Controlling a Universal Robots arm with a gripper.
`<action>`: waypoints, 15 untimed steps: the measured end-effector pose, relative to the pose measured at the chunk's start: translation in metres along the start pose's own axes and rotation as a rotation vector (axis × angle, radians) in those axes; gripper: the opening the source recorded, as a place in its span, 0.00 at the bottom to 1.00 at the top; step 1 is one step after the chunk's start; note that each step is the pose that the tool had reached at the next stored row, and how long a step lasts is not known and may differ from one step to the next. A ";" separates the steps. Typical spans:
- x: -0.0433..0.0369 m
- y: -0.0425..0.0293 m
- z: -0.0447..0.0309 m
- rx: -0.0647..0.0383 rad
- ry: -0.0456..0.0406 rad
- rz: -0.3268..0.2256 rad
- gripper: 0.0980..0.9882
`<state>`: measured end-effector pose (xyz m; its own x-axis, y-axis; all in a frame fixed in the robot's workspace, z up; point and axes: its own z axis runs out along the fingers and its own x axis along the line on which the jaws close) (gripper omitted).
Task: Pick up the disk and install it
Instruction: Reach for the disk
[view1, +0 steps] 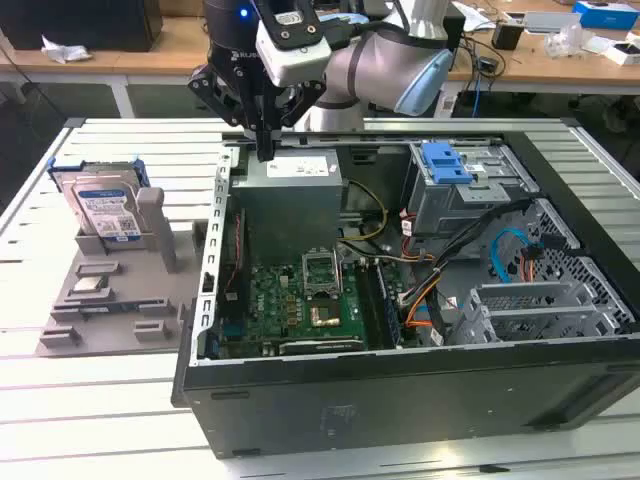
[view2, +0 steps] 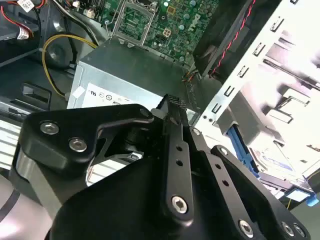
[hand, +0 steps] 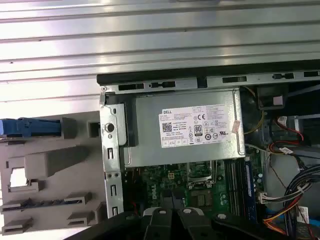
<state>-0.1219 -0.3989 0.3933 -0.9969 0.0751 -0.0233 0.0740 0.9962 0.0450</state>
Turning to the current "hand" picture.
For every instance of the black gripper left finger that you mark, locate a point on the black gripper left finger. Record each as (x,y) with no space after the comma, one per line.
(160,225)

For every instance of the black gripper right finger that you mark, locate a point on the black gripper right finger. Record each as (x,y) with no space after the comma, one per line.
(190,225)

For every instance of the hard disk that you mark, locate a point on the hard disk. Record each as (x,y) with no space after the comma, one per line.
(37,126)

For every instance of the grey chipset heatsink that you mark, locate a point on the grey chipset heatsink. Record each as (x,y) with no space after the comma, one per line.
(201,199)

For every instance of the green Dell motherboard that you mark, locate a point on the green Dell motherboard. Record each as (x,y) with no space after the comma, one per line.
(155,180)

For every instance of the CPU socket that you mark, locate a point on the CPU socket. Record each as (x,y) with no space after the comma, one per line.
(200,175)

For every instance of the black RAM slot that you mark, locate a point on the black RAM slot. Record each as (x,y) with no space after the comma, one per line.
(233,187)

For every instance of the blue RAM stick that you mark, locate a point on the blue RAM stick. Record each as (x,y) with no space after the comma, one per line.
(250,190)

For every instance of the open black silver PC case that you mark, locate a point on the open black silver PC case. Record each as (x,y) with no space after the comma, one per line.
(112,155)

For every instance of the black fan duct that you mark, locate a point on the black fan duct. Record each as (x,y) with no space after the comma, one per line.
(268,96)

